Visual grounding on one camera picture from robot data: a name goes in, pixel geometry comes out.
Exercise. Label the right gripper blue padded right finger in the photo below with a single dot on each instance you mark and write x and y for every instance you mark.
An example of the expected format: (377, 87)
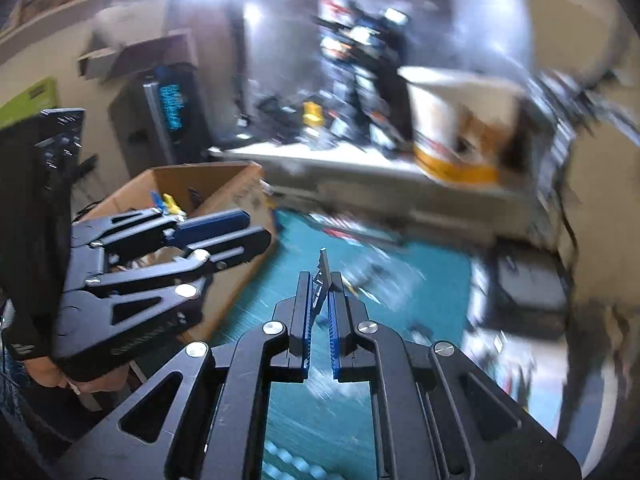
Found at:
(342, 331)

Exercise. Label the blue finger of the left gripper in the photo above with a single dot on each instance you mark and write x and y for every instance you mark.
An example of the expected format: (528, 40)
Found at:
(210, 227)

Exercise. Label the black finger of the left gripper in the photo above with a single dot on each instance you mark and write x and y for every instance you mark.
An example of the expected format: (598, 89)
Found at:
(230, 250)

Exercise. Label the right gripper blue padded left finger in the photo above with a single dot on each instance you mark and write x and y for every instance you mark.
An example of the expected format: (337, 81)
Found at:
(299, 329)

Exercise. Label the thin metal blade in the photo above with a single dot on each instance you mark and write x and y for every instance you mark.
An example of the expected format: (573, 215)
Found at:
(322, 283)

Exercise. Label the person's left hand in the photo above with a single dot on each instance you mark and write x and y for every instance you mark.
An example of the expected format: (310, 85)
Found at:
(45, 373)

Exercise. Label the yellow nozzle black bottle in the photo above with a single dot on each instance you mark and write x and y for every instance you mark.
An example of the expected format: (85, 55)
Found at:
(171, 206)

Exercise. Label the green cutting mat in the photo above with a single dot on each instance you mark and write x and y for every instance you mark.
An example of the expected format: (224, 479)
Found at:
(435, 414)

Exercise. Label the black computer tower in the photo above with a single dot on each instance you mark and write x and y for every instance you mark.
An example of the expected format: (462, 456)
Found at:
(158, 119)

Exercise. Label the white shelf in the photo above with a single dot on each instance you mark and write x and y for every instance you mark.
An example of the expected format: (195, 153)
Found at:
(360, 183)

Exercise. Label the yellow capped glass bottle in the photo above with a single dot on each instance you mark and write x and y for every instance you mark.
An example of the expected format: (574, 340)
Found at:
(313, 120)

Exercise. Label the black storage box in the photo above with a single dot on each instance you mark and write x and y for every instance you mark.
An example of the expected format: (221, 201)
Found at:
(527, 291)

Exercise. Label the dark robot model figure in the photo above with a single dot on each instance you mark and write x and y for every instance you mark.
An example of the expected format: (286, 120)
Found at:
(361, 54)

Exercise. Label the corgi print paper bucket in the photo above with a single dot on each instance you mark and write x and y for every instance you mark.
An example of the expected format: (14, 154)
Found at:
(462, 123)

